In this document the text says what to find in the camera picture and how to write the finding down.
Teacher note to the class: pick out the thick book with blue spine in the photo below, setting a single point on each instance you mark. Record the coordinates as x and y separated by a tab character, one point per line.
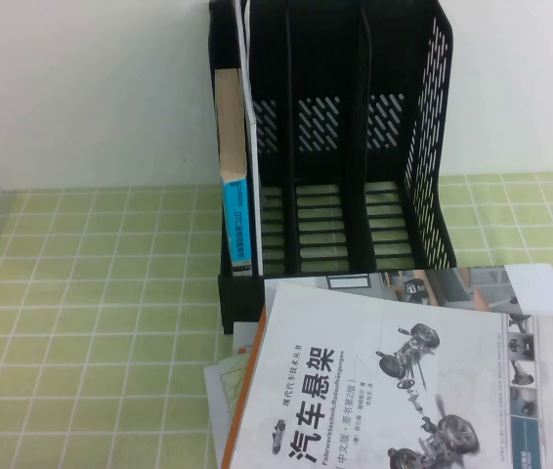
237	220

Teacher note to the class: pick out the white car suspension book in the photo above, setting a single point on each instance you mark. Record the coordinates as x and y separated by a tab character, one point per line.
354	352

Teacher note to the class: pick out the black plastic book holder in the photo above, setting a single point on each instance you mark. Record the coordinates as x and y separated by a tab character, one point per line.
325	58

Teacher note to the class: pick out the small white booklet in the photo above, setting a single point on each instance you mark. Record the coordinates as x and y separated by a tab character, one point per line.
243	337

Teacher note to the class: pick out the green map sheet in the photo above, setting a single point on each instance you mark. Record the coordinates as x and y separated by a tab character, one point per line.
233	381

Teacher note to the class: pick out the plain white paper sheet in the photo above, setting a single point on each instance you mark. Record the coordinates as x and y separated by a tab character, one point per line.
218	415

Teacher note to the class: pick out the magazine with grey photo cover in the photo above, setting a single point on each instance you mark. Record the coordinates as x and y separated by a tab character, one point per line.
477	285

